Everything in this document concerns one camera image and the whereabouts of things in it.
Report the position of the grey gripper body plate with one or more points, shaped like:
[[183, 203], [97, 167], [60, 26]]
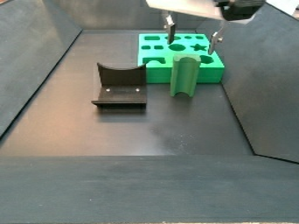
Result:
[[200, 8]]

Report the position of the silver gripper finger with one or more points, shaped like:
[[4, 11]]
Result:
[[216, 37], [168, 26]]

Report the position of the green arch block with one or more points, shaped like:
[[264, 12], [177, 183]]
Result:
[[185, 66]]

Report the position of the green shape sorter board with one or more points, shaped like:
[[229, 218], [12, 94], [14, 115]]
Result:
[[156, 53]]

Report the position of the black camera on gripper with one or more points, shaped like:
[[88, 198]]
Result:
[[237, 9]]

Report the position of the black arch holder bracket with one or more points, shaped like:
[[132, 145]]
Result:
[[122, 86]]

